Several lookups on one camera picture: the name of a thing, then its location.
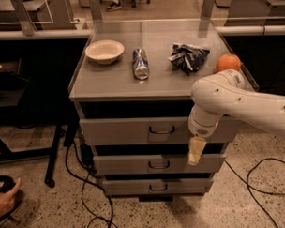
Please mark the grey middle drawer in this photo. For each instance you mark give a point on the grey middle drawer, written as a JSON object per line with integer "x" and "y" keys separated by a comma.
{"x": 157, "y": 164}

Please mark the black power adapter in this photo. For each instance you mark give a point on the black power adapter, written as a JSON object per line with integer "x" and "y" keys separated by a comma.
{"x": 87, "y": 155}

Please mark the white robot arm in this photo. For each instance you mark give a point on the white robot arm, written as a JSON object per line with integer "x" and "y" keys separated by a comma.
{"x": 225, "y": 93}

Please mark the grey drawer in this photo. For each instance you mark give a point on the grey drawer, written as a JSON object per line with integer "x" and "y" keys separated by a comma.
{"x": 137, "y": 131}
{"x": 157, "y": 164}
{"x": 158, "y": 186}

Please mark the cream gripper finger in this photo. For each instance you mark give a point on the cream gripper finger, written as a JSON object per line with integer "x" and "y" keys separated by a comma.
{"x": 195, "y": 149}

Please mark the white bowl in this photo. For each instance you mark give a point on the white bowl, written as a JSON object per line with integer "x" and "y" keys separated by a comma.
{"x": 105, "y": 52}

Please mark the person's foot in sneaker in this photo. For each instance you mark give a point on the person's foot in sneaker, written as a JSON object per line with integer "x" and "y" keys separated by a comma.
{"x": 113, "y": 6}

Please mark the orange fruit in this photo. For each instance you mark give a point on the orange fruit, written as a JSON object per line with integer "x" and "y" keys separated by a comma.
{"x": 228, "y": 61}

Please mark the black table frame left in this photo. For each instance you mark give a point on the black table frame left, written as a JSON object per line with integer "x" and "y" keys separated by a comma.
{"x": 9, "y": 115}

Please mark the grey bottom drawer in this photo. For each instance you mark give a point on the grey bottom drawer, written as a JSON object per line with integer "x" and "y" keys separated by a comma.
{"x": 158, "y": 186}

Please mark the blue silver drink can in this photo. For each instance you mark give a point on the blue silver drink can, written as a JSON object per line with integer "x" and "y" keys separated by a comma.
{"x": 140, "y": 64}

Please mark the person's hand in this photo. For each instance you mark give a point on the person's hand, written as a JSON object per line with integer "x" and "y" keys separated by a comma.
{"x": 9, "y": 199}

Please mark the crumpled blue chip bag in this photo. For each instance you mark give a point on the crumpled blue chip bag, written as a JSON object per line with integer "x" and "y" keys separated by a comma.
{"x": 188, "y": 58}

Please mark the dark brown shoe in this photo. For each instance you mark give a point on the dark brown shoe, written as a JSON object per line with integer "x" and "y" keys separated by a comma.
{"x": 2, "y": 220}

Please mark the grey drawer cabinet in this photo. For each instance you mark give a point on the grey drawer cabinet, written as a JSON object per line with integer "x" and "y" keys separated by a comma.
{"x": 110, "y": 92}

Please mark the grey top drawer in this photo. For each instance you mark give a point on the grey top drawer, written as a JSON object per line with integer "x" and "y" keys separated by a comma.
{"x": 137, "y": 131}

